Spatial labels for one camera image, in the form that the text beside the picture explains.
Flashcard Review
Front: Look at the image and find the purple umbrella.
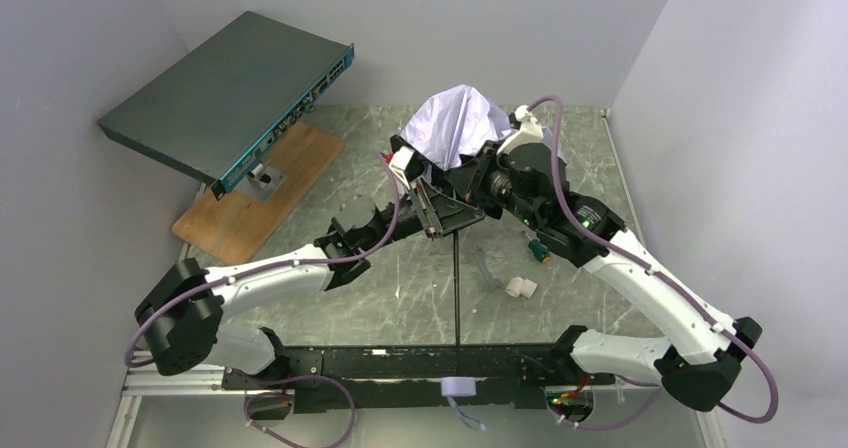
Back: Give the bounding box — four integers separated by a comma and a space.
397, 84, 564, 433

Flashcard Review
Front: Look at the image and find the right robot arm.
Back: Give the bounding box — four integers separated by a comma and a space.
443, 143, 762, 412

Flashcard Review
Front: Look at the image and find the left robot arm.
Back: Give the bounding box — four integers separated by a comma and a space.
132, 181, 485, 376

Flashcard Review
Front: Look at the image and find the white pipe elbow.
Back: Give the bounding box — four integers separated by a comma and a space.
504, 277, 538, 299

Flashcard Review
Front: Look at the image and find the wooden board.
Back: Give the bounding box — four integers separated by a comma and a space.
171, 122, 345, 265

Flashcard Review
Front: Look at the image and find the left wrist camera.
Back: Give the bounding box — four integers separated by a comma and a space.
386, 135, 426, 190

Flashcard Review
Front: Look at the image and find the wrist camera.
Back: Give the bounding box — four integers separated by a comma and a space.
386, 135, 426, 190
496, 105, 544, 156

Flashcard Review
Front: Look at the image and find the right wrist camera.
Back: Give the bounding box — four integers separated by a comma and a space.
496, 105, 544, 156

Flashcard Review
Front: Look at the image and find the green handled screwdriver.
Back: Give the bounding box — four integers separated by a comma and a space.
523, 232, 551, 264

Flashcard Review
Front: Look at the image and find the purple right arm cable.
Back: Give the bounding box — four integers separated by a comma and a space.
526, 95, 780, 432

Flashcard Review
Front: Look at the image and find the metal switch stand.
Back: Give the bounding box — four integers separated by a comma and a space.
239, 162, 286, 203

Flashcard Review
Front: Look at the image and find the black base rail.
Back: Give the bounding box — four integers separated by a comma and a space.
221, 343, 614, 414

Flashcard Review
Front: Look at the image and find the dark network switch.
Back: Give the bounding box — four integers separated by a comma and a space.
97, 11, 355, 198

